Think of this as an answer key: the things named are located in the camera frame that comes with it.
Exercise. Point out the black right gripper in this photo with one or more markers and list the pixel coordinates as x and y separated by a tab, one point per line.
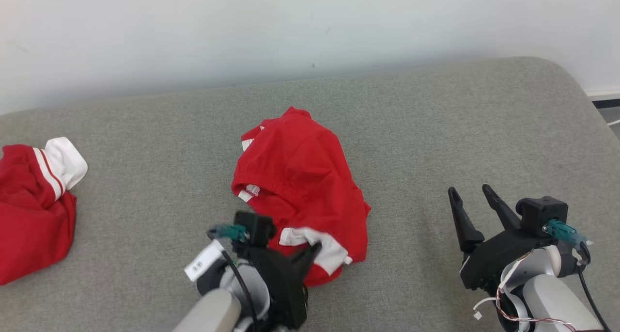
494	264

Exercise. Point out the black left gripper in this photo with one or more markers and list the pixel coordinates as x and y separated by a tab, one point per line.
286	293

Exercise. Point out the red shorts with white stripe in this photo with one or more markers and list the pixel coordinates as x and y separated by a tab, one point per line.
310	177

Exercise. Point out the red Bulls 23 jersey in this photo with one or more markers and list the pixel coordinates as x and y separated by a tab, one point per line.
29	225

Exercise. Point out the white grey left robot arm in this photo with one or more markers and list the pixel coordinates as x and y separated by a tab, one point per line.
213	312

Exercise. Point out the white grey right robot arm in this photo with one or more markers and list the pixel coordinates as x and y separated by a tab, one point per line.
552	298

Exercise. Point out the white label tag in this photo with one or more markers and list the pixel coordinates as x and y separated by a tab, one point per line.
204	260

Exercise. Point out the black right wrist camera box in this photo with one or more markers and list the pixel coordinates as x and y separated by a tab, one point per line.
540	213

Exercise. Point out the teal left camera connector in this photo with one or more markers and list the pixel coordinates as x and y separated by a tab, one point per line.
231	232

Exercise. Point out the teal camera connector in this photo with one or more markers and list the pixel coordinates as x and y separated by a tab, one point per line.
231	232
564	232

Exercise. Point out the teal right camera connector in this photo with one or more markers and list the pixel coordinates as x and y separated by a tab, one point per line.
564	232

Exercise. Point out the white wall baseboard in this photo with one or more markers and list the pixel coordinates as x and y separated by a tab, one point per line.
603	95

